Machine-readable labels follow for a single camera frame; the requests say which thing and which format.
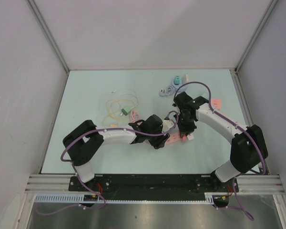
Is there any grey cable duct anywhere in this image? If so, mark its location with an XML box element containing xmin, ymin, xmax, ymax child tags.
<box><xmin>34</xmin><ymin>192</ymin><xmax>226</xmax><ymax>205</ymax></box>

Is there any yellow usb cable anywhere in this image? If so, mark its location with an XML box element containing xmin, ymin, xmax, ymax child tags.
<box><xmin>102</xmin><ymin>98</ymin><xmax>137</xmax><ymax>126</ymax></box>

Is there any white cube charger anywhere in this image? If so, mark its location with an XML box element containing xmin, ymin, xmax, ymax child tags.
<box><xmin>186</xmin><ymin>133</ymin><xmax>194</xmax><ymax>141</ymax></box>

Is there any blue round power strip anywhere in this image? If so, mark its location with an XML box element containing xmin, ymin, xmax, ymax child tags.
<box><xmin>159</xmin><ymin>83</ymin><xmax>187</xmax><ymax>97</ymax></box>

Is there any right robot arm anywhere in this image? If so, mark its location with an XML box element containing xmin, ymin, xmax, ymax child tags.
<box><xmin>174</xmin><ymin>92</ymin><xmax>268</xmax><ymax>191</ymax></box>

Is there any green charger plug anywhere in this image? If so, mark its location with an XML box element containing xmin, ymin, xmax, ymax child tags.
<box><xmin>121</xmin><ymin>106</ymin><xmax>132</xmax><ymax>116</ymax></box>

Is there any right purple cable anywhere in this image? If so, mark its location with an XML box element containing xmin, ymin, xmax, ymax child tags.
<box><xmin>174</xmin><ymin>81</ymin><xmax>267</xmax><ymax>221</ymax></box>

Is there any white square adapter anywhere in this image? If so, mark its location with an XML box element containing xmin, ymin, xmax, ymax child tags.
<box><xmin>182</xmin><ymin>74</ymin><xmax>189</xmax><ymax>84</ymax></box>

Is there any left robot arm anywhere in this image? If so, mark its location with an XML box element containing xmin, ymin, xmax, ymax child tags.
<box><xmin>62</xmin><ymin>115</ymin><xmax>170</xmax><ymax>191</ymax></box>

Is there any pink cube socket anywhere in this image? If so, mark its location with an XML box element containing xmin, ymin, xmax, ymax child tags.
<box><xmin>211</xmin><ymin>98</ymin><xmax>222</xmax><ymax>110</ymax></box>

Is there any teal charger plug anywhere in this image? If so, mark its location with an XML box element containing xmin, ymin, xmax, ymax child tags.
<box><xmin>173</xmin><ymin>76</ymin><xmax>182</xmax><ymax>86</ymax></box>

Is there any pink power strip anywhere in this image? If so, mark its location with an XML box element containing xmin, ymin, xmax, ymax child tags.
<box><xmin>146</xmin><ymin>132</ymin><xmax>184</xmax><ymax>146</ymax></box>

